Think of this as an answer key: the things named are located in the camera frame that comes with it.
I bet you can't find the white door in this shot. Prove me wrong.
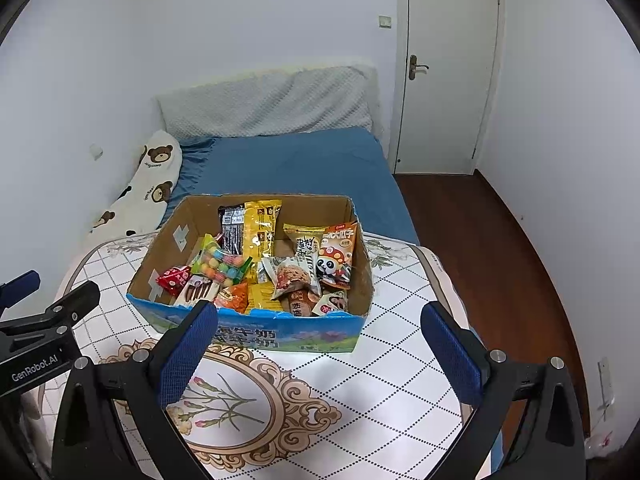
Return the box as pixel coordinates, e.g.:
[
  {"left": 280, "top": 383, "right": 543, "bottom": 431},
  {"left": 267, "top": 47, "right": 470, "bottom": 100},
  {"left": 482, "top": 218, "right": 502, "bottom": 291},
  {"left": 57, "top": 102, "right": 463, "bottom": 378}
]
[{"left": 395, "top": 0, "right": 503, "bottom": 176}]

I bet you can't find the small picture print snack packet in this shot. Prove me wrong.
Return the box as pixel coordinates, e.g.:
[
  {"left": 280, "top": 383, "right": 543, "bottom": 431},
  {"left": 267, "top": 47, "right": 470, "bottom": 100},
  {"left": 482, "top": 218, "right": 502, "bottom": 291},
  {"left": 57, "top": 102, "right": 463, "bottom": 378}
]
[{"left": 312, "top": 290, "right": 349, "bottom": 317}]

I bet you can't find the white wall socket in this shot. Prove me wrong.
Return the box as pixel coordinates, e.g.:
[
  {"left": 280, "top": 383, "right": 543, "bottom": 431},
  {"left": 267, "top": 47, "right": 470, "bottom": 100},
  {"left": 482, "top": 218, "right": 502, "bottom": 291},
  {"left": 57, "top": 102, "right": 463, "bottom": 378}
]
[{"left": 597, "top": 357, "right": 616, "bottom": 421}]

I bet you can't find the white oatmeal snack packet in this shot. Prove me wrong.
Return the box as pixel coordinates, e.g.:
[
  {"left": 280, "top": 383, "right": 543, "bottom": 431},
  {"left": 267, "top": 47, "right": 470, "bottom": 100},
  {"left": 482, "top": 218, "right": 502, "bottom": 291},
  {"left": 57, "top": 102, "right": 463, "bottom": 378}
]
[{"left": 262, "top": 256, "right": 322, "bottom": 302}]

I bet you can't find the blue cardboard box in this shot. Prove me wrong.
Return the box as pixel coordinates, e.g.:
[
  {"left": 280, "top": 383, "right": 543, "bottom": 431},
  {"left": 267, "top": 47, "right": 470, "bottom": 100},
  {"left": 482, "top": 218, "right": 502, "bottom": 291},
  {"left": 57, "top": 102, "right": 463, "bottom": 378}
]
[{"left": 125, "top": 192, "right": 376, "bottom": 356}]

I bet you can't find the black snack packet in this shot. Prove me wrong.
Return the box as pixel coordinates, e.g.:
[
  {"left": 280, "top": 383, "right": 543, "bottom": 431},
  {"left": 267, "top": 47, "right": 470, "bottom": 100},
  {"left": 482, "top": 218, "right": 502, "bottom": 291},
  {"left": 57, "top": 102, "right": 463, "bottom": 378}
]
[{"left": 217, "top": 203, "right": 248, "bottom": 256}]

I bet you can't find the brown snack packet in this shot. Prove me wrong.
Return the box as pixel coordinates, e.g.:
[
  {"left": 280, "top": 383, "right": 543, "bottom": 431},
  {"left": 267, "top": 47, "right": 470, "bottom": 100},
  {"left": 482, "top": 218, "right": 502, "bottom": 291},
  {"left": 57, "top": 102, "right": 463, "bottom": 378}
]
[{"left": 280, "top": 287, "right": 321, "bottom": 318}]

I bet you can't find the orange panda seed packet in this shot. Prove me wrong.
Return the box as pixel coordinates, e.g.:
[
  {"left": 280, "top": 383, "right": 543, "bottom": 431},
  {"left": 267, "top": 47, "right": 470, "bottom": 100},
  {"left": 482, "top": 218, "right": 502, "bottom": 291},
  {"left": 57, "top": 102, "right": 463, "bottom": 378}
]
[{"left": 318, "top": 221, "right": 360, "bottom": 291}]

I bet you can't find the red triangular snack packet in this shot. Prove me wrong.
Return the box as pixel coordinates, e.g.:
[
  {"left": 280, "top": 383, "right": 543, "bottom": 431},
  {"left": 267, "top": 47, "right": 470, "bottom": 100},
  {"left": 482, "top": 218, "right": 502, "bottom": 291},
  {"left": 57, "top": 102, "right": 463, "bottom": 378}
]
[{"left": 156, "top": 265, "right": 193, "bottom": 297}]

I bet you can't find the cream striped snack packet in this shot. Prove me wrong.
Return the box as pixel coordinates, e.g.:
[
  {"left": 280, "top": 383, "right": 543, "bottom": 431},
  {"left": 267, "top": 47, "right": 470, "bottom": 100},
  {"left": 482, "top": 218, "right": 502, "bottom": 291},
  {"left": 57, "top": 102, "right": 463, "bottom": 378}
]
[{"left": 283, "top": 223, "right": 326, "bottom": 261}]

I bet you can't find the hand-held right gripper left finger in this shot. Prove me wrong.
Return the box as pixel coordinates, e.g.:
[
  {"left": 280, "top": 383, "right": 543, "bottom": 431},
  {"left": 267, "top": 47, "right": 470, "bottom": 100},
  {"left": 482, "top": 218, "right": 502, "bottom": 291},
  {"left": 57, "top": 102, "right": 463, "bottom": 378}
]
[{"left": 50, "top": 300, "right": 221, "bottom": 480}]

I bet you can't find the small orange snack packet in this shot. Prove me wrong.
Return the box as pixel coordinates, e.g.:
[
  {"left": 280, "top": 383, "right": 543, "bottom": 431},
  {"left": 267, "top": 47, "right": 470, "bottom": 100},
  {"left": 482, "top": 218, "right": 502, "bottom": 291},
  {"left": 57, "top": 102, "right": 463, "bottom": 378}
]
[{"left": 214, "top": 281, "right": 249, "bottom": 313}]

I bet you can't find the blue bedsheet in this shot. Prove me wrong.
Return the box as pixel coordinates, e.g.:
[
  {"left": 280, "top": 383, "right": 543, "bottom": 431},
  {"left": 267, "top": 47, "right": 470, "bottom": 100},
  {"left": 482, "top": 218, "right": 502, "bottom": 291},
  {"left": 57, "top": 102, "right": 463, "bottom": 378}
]
[{"left": 160, "top": 127, "right": 418, "bottom": 246}]

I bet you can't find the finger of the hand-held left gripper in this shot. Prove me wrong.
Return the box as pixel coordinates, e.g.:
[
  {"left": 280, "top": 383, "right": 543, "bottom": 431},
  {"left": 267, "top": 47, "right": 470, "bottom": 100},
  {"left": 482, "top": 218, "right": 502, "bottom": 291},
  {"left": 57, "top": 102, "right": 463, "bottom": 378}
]
[
  {"left": 0, "top": 270, "right": 42, "bottom": 312},
  {"left": 0, "top": 280, "right": 102, "bottom": 342}
]

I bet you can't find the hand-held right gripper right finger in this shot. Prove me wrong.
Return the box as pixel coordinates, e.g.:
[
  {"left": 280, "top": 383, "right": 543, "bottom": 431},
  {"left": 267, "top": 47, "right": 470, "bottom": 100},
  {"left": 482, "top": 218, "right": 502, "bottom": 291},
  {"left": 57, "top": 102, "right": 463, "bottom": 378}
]
[{"left": 420, "top": 301, "right": 591, "bottom": 480}]

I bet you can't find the grey fluffy pillow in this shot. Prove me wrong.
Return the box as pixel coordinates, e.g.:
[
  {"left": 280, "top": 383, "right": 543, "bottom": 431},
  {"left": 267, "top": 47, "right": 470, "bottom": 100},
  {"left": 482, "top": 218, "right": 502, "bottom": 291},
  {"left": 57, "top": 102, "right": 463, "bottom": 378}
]
[{"left": 155, "top": 64, "right": 378, "bottom": 141}]

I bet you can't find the yellow snack packet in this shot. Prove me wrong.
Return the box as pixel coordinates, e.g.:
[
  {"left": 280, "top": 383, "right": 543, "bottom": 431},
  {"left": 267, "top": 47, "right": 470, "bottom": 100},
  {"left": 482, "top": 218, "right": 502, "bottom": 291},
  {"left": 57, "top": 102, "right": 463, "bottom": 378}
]
[
  {"left": 243, "top": 199, "right": 283, "bottom": 286},
  {"left": 247, "top": 282, "right": 286, "bottom": 313}
]

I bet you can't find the bear print pillow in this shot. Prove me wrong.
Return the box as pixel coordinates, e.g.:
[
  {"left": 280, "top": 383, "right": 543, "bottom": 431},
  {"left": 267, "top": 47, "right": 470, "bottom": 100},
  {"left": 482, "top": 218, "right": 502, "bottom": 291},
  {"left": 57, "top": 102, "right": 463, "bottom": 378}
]
[{"left": 90, "top": 130, "right": 183, "bottom": 236}]

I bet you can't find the cream chocolate stick packet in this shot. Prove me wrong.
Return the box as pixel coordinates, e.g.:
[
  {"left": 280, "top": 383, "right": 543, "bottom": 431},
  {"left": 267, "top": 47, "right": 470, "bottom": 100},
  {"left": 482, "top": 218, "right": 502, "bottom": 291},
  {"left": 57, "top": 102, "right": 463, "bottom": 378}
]
[{"left": 172, "top": 276, "right": 221, "bottom": 308}]

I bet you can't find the bag of colourful candy balls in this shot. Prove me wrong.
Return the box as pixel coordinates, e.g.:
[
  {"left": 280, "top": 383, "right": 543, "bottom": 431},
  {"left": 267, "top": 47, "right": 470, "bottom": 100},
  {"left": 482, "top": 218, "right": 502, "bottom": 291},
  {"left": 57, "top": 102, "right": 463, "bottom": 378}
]
[{"left": 190, "top": 234, "right": 253, "bottom": 288}]

